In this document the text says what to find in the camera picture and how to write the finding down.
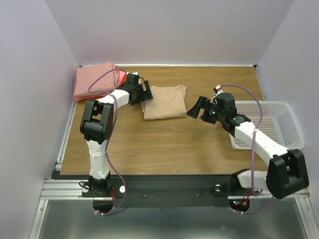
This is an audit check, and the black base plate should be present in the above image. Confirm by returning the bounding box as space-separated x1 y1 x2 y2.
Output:
82 174 260 209

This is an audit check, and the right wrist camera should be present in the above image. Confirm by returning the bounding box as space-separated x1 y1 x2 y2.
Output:
213 85 224 97

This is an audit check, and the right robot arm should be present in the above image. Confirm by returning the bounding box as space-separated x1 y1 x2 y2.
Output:
186 93 310 199

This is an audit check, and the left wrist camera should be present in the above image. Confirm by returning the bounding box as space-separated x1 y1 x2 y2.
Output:
127 72 140 75

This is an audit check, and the beige t shirt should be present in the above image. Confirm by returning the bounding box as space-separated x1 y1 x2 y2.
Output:
141 85 187 120

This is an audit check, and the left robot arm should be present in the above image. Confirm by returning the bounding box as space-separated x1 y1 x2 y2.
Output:
80 72 153 196

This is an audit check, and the folded light pink t shirt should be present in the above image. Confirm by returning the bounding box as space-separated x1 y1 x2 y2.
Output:
117 71 126 86

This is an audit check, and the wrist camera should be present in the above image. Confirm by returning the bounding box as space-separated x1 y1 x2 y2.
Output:
127 72 140 75
213 85 224 97

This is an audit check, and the white plastic basket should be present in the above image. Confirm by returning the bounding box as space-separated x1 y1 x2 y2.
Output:
235 101 305 149

